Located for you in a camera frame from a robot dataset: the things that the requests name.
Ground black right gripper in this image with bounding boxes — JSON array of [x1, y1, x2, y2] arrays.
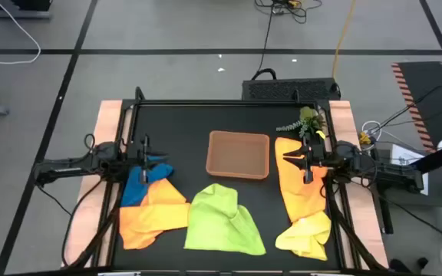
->
[[282, 134, 328, 185]]

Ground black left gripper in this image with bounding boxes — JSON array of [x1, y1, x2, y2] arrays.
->
[[135, 133, 170, 185]]

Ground orange microfiber towel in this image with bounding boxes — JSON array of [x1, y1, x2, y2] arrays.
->
[[118, 178, 192, 251], [274, 136, 328, 223]]

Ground blue microfiber towel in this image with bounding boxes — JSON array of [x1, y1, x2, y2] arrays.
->
[[120, 156, 175, 208]]

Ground orange plastic tray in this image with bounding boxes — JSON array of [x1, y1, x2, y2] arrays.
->
[[205, 130, 271, 180]]

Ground green microfiber towel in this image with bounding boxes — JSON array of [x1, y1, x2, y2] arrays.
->
[[183, 182, 267, 257]]

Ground yellow microfiber towel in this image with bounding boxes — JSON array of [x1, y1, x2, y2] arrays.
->
[[275, 209, 332, 262]]

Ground artificial green plant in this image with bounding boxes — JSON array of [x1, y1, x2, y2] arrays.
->
[[275, 106, 328, 141]]

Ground black computer case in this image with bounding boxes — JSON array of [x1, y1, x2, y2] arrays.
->
[[242, 67, 341, 101]]

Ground white paper sheet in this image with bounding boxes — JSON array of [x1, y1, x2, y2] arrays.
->
[[389, 143, 429, 196]]

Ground black hazard-striped mat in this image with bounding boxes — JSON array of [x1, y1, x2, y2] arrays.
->
[[391, 61, 442, 153]]

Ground grey desk base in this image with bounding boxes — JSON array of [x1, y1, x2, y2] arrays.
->
[[0, 0, 53, 20]]

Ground white cable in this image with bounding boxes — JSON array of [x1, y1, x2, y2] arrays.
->
[[0, 0, 41, 65], [361, 120, 384, 142]]

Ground black cable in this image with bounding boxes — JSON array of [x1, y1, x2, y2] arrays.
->
[[374, 191, 442, 246], [370, 71, 442, 133], [254, 0, 324, 80]]

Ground yellow cable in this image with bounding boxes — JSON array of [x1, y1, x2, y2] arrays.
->
[[331, 0, 357, 80]]

